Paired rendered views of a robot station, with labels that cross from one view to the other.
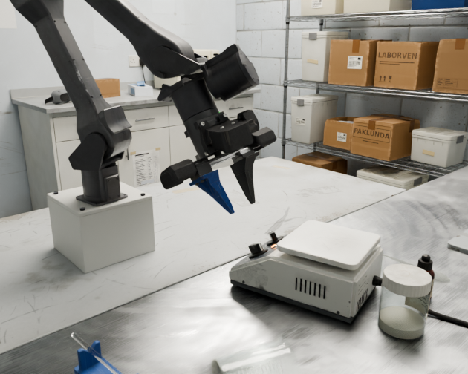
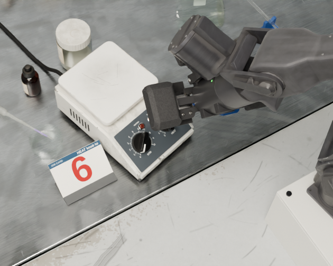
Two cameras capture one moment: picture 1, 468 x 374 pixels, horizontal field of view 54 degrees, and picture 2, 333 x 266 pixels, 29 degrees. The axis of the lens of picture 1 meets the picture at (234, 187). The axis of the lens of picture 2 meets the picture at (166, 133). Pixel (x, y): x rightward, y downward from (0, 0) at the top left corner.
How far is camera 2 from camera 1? 1.32 m
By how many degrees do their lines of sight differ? 103
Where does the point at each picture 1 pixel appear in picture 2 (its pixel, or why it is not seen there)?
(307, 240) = (129, 82)
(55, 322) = not seen: outside the picture
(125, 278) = (289, 165)
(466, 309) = (9, 68)
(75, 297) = not seen: hidden behind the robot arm
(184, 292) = (233, 132)
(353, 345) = not seen: hidden behind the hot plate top
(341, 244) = (102, 70)
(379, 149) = not seen: outside the picture
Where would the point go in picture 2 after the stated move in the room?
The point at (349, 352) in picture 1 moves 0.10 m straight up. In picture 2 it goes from (126, 46) to (126, 9)
